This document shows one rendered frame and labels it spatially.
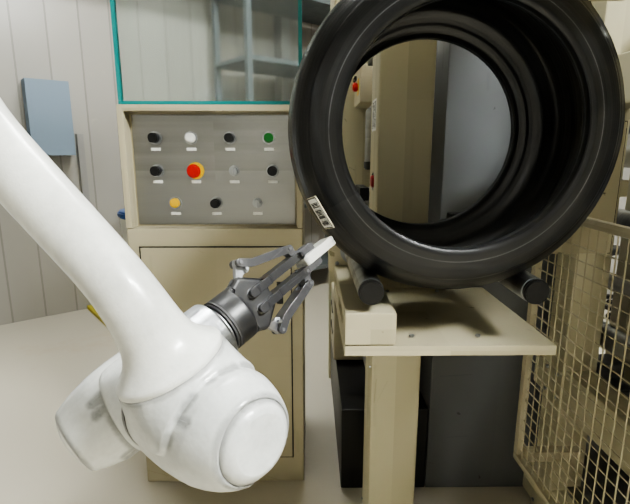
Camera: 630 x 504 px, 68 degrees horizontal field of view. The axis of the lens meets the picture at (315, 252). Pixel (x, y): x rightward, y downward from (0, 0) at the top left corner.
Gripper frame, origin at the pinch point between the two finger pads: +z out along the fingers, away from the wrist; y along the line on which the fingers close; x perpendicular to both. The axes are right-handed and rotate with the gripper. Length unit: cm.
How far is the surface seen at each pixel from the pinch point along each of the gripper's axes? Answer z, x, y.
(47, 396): -28, -203, 22
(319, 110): 10.2, 5.9, -18.5
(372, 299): 4.8, 0.7, 12.5
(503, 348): 16.1, 11.1, 31.7
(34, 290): 11, -315, -28
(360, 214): 8.3, 4.6, -1.2
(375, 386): 21, -35, 47
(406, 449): 19, -36, 67
